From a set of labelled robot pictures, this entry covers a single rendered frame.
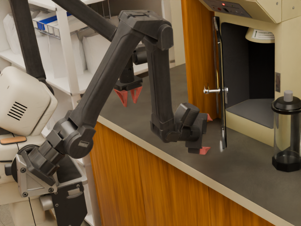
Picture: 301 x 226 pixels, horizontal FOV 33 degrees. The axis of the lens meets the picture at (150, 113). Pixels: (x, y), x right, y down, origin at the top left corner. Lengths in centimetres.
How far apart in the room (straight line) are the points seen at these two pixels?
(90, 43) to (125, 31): 146
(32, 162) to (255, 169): 77
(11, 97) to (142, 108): 93
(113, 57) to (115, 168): 113
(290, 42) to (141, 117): 76
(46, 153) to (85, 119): 14
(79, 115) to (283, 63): 73
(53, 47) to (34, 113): 134
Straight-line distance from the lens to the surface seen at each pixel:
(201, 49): 200
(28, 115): 151
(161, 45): 139
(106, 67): 136
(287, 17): 174
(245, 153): 188
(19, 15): 172
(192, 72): 199
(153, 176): 212
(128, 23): 134
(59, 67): 286
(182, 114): 163
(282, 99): 171
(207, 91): 173
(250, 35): 186
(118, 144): 230
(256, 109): 203
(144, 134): 206
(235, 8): 175
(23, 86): 148
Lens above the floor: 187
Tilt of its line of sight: 24 degrees down
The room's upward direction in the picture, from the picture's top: 6 degrees counter-clockwise
